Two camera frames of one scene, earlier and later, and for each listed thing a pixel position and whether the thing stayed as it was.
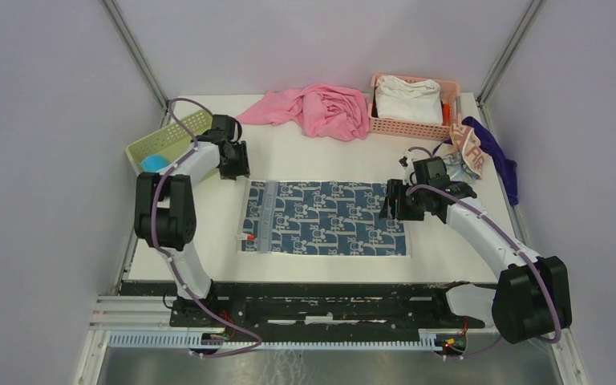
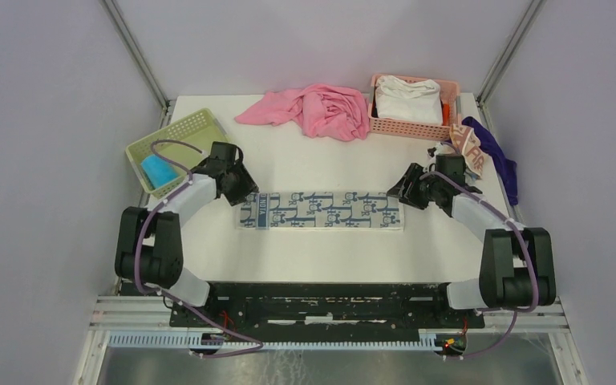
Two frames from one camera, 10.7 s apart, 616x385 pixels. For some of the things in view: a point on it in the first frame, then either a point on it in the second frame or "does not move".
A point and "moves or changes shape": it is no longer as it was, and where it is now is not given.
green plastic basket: x=172 y=141 does not move
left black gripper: x=242 y=168 to x=247 y=184
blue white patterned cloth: x=325 y=217 moves or changes shape
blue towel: x=153 y=163 does not move
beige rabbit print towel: x=467 y=141 does not move
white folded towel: x=414 y=100 does not move
